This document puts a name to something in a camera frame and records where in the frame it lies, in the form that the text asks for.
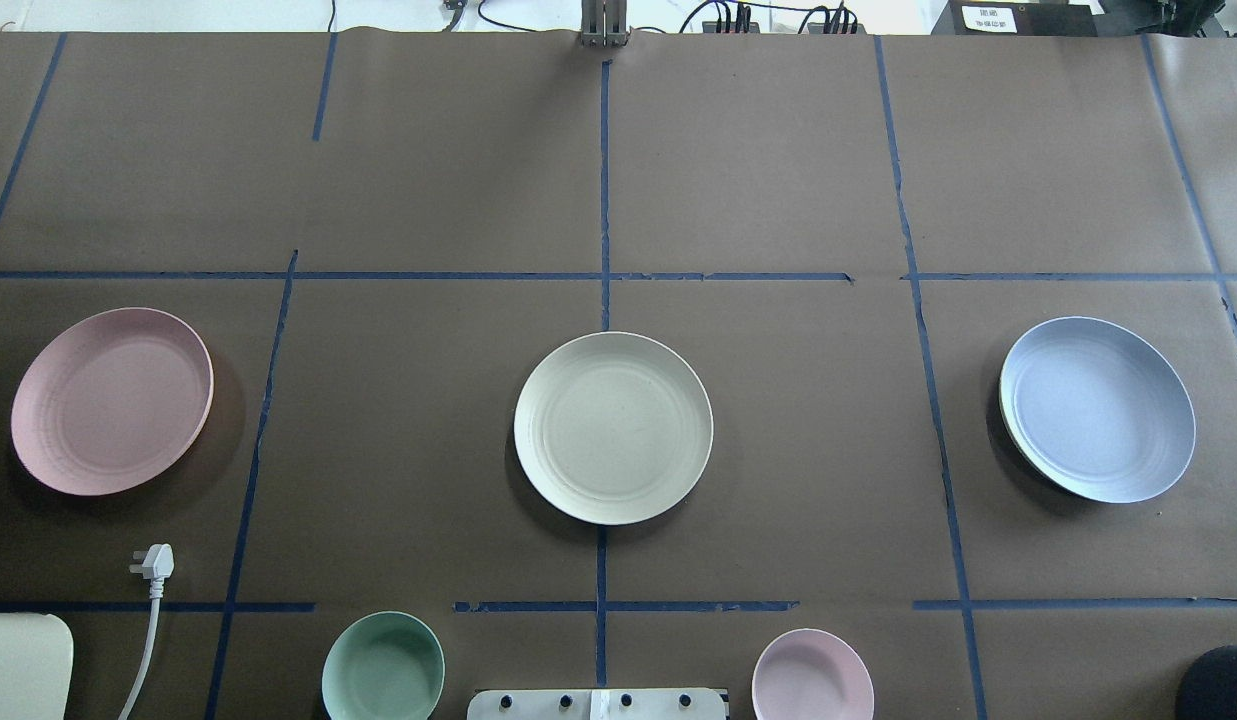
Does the beige plate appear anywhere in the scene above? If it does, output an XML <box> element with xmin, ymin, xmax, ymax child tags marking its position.
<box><xmin>512</xmin><ymin>332</ymin><xmax>715</xmax><ymax>527</ymax></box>

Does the pink plate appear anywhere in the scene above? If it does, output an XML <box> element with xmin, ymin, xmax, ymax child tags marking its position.
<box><xmin>10</xmin><ymin>307</ymin><xmax>215</xmax><ymax>497</ymax></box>

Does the black box with label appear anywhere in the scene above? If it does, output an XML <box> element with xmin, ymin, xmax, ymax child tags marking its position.
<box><xmin>930</xmin><ymin>1</ymin><xmax>1098</xmax><ymax>37</ymax></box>

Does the dark blue saucepan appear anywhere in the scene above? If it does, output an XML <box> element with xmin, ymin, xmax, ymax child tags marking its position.
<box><xmin>1174</xmin><ymin>645</ymin><xmax>1237</xmax><ymax>719</ymax></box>

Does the aluminium frame post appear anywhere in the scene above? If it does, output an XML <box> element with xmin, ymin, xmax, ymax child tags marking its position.
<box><xmin>580</xmin><ymin>0</ymin><xmax>630</xmax><ymax>47</ymax></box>

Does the pink bowl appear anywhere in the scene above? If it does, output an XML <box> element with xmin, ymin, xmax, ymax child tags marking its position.
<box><xmin>751</xmin><ymin>628</ymin><xmax>875</xmax><ymax>719</ymax></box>

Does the white power plug cable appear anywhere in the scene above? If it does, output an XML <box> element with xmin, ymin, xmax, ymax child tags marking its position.
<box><xmin>118</xmin><ymin>543</ymin><xmax>174</xmax><ymax>720</ymax></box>

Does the green plate under blue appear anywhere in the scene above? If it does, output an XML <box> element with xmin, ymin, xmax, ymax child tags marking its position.
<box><xmin>985</xmin><ymin>386</ymin><xmax>1051</xmax><ymax>487</ymax></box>

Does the green bowl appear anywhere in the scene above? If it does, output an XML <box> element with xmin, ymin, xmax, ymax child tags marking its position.
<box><xmin>320</xmin><ymin>611</ymin><xmax>447</xmax><ymax>719</ymax></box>

